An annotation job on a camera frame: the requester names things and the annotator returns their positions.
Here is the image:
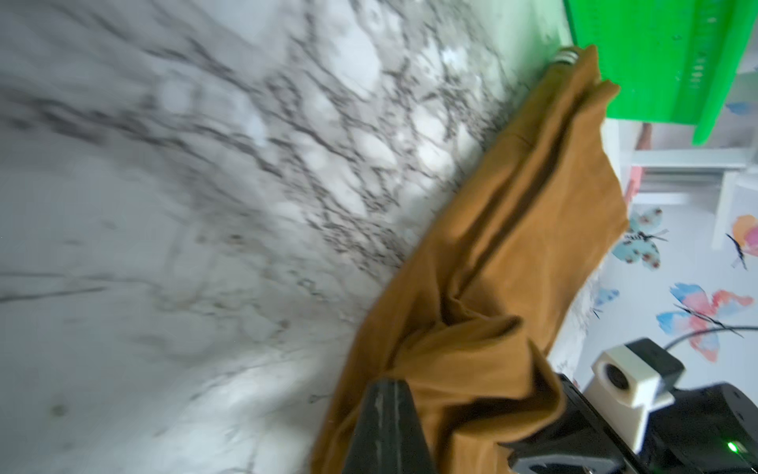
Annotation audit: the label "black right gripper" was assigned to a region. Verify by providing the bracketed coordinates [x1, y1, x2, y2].
[499, 372, 758, 474]

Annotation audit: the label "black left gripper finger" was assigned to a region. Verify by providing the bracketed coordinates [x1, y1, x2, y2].
[343, 379, 436, 474]

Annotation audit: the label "brown long pants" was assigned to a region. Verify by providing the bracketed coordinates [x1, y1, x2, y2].
[310, 46, 628, 473]

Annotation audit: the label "green plastic basket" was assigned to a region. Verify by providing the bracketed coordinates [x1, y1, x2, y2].
[565, 0, 757, 146]

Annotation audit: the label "white step shelf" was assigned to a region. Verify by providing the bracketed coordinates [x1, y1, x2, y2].
[600, 34, 758, 250]

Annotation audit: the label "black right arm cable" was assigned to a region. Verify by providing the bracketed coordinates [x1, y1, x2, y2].
[662, 324, 758, 352]

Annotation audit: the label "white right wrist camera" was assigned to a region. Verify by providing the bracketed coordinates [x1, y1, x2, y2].
[584, 338, 685, 454]

